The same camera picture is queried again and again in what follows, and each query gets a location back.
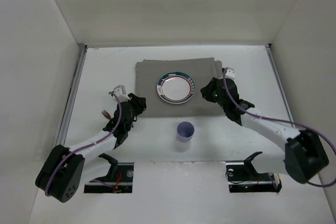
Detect brown wooden fork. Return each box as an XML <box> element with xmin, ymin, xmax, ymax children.
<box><xmin>101</xmin><ymin>110</ymin><xmax>112</xmax><ymax>121</ymax></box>

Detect white plate with teal rim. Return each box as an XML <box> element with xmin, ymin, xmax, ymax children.
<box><xmin>156</xmin><ymin>71</ymin><xmax>196</xmax><ymax>104</ymax></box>

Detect grey cloth placemat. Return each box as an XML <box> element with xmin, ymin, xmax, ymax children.
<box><xmin>135</xmin><ymin>58</ymin><xmax>223</xmax><ymax>118</ymax></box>

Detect lilac plastic cup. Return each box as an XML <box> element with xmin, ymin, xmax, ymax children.
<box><xmin>176</xmin><ymin>121</ymin><xmax>195</xmax><ymax>143</ymax></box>

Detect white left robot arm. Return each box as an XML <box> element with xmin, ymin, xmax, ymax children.
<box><xmin>35</xmin><ymin>93</ymin><xmax>146</xmax><ymax>203</ymax></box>

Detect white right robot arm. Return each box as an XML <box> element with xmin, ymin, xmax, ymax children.
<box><xmin>201</xmin><ymin>78</ymin><xmax>329</xmax><ymax>184</ymax></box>

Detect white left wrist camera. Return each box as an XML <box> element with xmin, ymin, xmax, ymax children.
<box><xmin>109</xmin><ymin>85</ymin><xmax>129</xmax><ymax>102</ymax></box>

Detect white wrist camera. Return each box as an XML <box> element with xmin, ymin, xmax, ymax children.
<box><xmin>109</xmin><ymin>85</ymin><xmax>129</xmax><ymax>102</ymax></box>
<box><xmin>223</xmin><ymin>67</ymin><xmax>236</xmax><ymax>80</ymax></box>

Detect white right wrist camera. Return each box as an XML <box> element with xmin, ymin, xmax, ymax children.
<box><xmin>223</xmin><ymin>67</ymin><xmax>236</xmax><ymax>80</ymax></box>

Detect right aluminium table rail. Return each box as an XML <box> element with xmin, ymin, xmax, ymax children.
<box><xmin>265</xmin><ymin>44</ymin><xmax>297</xmax><ymax>127</ymax></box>

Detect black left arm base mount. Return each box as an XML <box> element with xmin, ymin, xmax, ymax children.
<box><xmin>83</xmin><ymin>153</ymin><xmax>134</xmax><ymax>194</ymax></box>

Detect aluminium table edge rail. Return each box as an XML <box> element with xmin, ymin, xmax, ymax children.
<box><xmin>55</xmin><ymin>43</ymin><xmax>87</xmax><ymax>146</ymax></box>

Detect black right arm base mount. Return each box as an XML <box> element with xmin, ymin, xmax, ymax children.
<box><xmin>225</xmin><ymin>152</ymin><xmax>282</xmax><ymax>193</ymax></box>

